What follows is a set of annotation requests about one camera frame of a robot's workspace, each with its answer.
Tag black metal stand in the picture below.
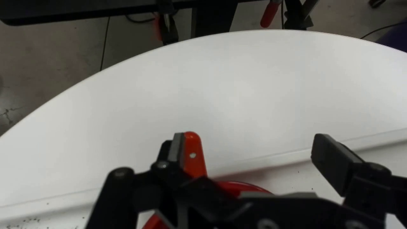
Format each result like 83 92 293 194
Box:
190 0 239 36

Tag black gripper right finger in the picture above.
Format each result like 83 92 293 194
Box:
310 132 393 204

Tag blue chair seat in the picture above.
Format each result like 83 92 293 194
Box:
375 22 407 54

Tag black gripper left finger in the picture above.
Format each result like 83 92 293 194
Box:
153 131 188 181

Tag red-handled spatula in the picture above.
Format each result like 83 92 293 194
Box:
145 131 209 229

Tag black cable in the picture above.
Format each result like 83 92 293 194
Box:
360 19 407 41

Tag white plastic tray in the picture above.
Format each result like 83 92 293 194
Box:
0 125 407 229

